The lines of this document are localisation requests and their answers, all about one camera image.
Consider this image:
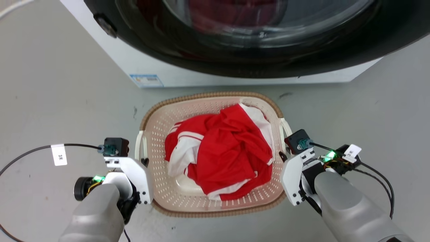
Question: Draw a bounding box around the white cable tag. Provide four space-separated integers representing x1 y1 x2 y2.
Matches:
342 144 362 164
51 144 68 166

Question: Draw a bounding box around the blue white energy label sticker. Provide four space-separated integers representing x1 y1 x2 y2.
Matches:
129 74 164 88

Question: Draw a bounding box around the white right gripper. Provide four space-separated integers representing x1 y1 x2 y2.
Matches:
279 148 324 215

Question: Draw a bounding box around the black door latch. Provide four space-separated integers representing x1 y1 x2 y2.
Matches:
93 13 118 38

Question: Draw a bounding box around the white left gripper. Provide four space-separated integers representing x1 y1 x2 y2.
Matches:
104 156 154 205

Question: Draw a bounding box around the white left cable tag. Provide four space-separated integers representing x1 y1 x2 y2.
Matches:
51 144 68 166

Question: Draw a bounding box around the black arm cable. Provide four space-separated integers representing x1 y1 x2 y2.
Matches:
0 143 103 242
309 142 395 219

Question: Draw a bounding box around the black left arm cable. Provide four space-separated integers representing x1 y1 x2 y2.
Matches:
0 143 103 242

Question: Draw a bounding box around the black round washing machine door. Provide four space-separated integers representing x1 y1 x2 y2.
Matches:
83 0 430 79

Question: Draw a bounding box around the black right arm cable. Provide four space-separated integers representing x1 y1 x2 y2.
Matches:
309 142 395 219

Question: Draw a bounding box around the white washing machine body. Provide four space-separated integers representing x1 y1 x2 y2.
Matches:
60 0 383 89

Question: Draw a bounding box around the red and white garment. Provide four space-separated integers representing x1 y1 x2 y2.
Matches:
164 103 275 201

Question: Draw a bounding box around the white right cable tag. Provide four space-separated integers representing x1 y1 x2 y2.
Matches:
342 144 362 164

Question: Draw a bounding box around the beige perforated plastic laundry basket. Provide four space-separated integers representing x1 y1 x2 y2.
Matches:
135 91 293 218

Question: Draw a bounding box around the red clothing behind door glass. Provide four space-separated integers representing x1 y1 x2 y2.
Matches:
187 0 289 29

